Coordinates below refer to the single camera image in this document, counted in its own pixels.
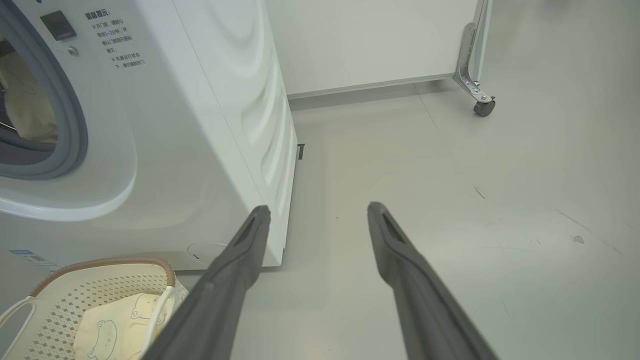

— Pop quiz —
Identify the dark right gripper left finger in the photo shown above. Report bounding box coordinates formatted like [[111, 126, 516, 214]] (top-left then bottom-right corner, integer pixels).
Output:
[[141, 205, 272, 360]]

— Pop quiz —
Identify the cream bear print garment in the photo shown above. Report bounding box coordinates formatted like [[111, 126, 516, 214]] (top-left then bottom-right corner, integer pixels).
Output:
[[74, 292, 176, 360]]

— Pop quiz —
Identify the grey caster wheel leg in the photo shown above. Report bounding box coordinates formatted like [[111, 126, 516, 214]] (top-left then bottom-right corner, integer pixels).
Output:
[[265, 0, 497, 105]]

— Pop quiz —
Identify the cream perforated laundry basket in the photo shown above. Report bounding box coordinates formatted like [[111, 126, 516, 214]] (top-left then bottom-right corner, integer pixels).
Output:
[[0, 257, 190, 360]]

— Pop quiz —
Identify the plain cream garment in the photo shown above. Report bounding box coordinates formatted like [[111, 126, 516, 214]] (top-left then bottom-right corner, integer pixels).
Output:
[[0, 49, 59, 146]]

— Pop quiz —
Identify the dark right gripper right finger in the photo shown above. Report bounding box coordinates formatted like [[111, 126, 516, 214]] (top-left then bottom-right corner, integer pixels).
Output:
[[367, 201, 501, 360]]

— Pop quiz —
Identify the white washing machine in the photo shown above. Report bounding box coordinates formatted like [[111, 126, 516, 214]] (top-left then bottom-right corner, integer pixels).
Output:
[[0, 0, 300, 273]]

